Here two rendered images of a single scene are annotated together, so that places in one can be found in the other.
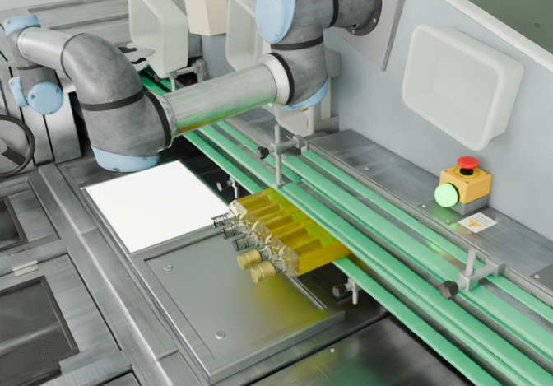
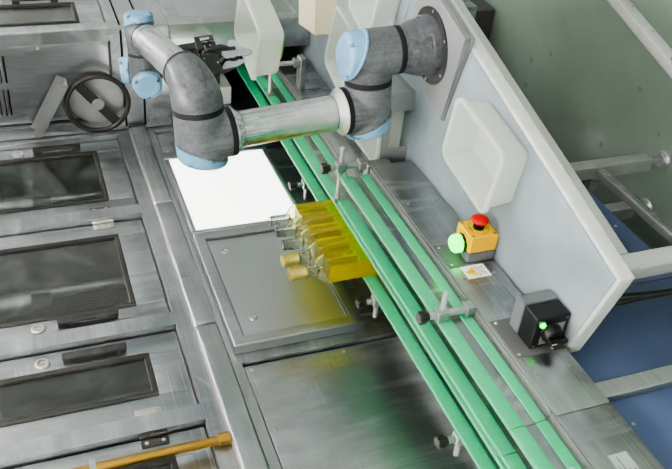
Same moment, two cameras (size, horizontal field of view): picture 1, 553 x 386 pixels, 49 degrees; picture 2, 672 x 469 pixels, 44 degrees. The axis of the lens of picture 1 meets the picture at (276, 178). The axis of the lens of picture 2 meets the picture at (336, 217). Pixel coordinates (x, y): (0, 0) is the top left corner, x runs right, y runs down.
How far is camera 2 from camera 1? 75 cm
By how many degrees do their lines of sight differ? 8
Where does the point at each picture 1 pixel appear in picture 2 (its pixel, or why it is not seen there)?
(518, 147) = (517, 217)
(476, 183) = (481, 239)
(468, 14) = (502, 97)
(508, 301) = (466, 337)
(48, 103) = (148, 89)
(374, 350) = (379, 359)
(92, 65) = (186, 83)
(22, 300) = (96, 252)
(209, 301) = (252, 288)
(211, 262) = (264, 255)
